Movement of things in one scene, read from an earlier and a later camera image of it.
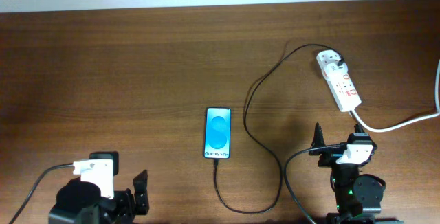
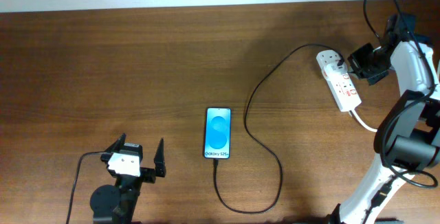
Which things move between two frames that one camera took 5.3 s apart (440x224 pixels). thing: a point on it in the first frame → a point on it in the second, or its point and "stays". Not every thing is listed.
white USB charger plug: x=333 y=68 stays
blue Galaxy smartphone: x=217 y=133 stays
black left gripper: x=127 y=209 → x=148 y=175
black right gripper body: x=330 y=157 → x=367 y=63
